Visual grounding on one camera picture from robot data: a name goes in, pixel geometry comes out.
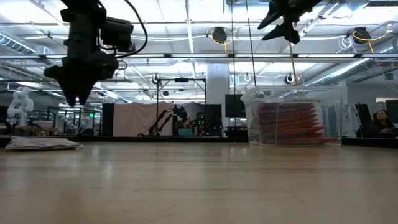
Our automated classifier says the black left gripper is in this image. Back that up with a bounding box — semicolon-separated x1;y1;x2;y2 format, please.
44;18;119;107

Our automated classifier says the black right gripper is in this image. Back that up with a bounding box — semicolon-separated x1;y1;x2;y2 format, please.
257;0;323;44

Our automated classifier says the clear plastic bin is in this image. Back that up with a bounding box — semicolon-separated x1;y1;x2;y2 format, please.
241;86;348;146

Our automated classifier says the black partition panel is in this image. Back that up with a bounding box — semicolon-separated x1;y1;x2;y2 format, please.
355;103;373;139
203;104;223;137
101;103;115;137

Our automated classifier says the white humanoid robot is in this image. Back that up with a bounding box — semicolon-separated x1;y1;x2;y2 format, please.
6;86;34;128

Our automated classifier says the beige fabric curtain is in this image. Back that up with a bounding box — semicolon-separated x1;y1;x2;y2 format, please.
112;101;177;137

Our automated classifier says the long ceiling light bar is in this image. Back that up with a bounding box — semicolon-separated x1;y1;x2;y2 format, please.
0;53;398;60

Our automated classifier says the white square column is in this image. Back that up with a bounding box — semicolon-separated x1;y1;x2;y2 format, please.
206;63;231;106

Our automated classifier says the black monitor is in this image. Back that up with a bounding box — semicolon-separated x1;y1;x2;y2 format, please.
225;93;248;118
385;99;398;124

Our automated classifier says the white printed cloth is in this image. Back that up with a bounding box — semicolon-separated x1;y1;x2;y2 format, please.
341;104;358;138

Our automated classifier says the grey fabric panel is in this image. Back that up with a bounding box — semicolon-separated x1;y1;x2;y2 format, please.
175;102;206;131

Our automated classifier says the black hanging cable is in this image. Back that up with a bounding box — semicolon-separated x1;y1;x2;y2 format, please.
244;0;259;91

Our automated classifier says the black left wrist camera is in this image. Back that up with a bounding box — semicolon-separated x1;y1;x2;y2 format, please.
99;17;135;53

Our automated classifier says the silver ventilation duct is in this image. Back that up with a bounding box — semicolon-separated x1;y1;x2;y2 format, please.
0;32;53;65
306;40;398;88

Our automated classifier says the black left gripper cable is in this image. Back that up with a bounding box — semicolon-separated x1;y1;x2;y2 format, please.
124;0;149;60

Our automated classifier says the black stand frame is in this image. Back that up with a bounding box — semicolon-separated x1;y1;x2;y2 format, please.
155;77;207;138

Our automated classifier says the black aluminium table frame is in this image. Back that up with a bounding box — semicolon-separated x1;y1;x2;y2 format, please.
0;134;398;147

